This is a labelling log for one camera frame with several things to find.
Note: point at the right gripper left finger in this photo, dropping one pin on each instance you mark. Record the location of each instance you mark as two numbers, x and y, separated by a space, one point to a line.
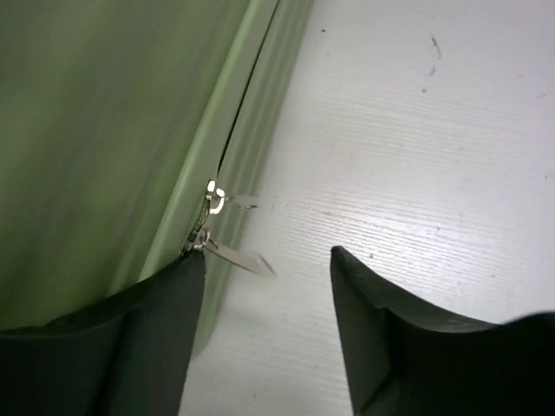
125 355

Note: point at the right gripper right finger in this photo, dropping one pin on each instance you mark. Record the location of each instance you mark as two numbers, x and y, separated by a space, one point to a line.
404 355

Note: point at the green suitcase blue lining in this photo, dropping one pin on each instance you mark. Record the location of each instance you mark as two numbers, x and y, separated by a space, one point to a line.
115 116

